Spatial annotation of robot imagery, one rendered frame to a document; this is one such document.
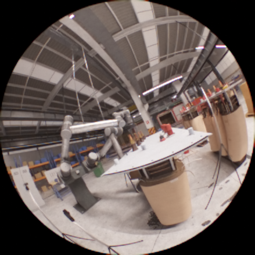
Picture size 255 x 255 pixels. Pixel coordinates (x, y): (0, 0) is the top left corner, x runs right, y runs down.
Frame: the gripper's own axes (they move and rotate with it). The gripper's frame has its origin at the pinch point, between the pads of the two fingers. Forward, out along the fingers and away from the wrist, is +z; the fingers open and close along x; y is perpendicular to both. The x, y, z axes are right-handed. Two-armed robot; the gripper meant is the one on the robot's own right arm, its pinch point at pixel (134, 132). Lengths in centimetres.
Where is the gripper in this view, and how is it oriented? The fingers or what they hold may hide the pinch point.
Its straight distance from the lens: 131.4
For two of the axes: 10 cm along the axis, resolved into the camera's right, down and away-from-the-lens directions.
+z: 4.0, 9.1, -1.1
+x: 8.4, -4.1, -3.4
